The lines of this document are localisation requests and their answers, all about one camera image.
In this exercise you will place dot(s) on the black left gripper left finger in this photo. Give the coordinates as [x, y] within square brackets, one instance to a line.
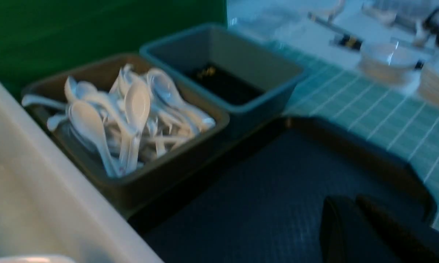
[346, 235]

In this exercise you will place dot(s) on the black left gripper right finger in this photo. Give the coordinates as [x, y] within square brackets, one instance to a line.
[410, 239]

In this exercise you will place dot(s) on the black serving tray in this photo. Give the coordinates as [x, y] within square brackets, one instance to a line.
[262, 200]

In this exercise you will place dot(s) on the blue-grey plastic chopstick bin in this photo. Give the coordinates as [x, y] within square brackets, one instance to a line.
[272, 73]

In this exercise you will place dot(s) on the pile of black chopsticks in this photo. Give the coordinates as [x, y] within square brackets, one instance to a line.
[225, 85]

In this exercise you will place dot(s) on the white spoon right of bin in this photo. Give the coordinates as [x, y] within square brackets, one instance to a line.
[164, 87]

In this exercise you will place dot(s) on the white spoon of bin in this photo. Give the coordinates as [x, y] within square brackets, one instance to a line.
[86, 120]
[164, 87]
[137, 104]

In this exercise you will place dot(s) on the brown plastic spoon bin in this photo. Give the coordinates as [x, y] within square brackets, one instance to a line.
[151, 181]

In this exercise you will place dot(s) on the white spoon centre of bin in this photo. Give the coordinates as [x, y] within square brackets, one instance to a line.
[137, 104]

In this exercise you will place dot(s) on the white spoon left of bin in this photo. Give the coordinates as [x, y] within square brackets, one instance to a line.
[86, 120]

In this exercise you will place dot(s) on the large white plastic tub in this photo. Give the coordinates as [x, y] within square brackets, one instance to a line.
[90, 229]

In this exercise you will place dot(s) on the green cloth backdrop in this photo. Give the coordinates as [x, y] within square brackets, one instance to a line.
[39, 38]

